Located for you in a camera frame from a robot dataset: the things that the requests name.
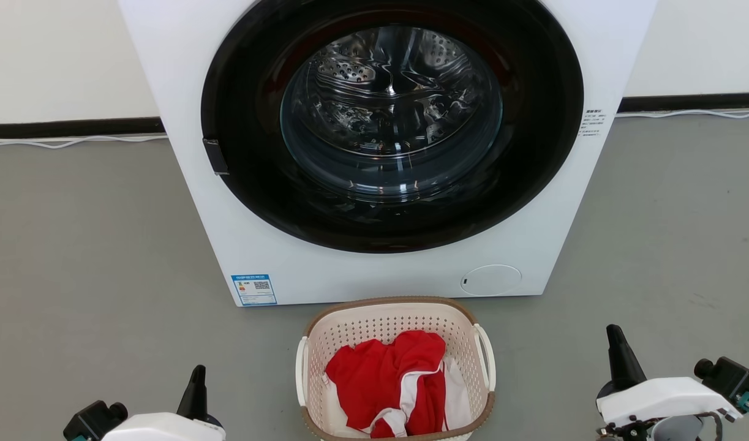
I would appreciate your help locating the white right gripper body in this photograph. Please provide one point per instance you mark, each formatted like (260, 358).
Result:
(662, 398)

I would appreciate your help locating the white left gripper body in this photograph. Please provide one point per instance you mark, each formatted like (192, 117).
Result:
(160, 429)

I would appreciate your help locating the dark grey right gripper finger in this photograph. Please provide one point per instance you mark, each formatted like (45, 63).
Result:
(622, 361)

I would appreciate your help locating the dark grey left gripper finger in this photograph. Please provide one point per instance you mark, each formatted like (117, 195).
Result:
(195, 395)

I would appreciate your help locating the cream perforated laundry basket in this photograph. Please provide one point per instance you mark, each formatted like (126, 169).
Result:
(362, 321)

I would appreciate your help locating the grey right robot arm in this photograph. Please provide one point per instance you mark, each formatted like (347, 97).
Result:
(668, 429)

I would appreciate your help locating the blue energy label sticker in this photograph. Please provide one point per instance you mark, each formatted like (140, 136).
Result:
(254, 290)

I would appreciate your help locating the round white filter cover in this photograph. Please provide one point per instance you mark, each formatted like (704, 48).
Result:
(491, 280)

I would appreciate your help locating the white garment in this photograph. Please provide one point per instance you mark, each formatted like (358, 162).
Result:
(457, 398)

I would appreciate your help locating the red garment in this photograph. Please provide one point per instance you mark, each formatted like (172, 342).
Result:
(368, 376)

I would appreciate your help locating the small printed text sticker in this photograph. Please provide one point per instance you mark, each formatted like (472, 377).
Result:
(592, 122)

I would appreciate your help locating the black round washer door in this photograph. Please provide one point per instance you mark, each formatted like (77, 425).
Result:
(242, 153)

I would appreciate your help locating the white front-load washing machine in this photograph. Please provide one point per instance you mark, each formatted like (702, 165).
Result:
(184, 79)

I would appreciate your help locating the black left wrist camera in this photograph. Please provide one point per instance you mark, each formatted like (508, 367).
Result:
(92, 419)

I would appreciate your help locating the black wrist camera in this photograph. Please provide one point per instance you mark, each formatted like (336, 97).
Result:
(92, 419)
(729, 378)

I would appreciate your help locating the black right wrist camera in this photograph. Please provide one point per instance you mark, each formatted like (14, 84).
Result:
(729, 378)

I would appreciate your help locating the black wall baseboard strip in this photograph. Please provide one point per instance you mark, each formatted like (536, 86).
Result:
(68, 127)
(699, 101)

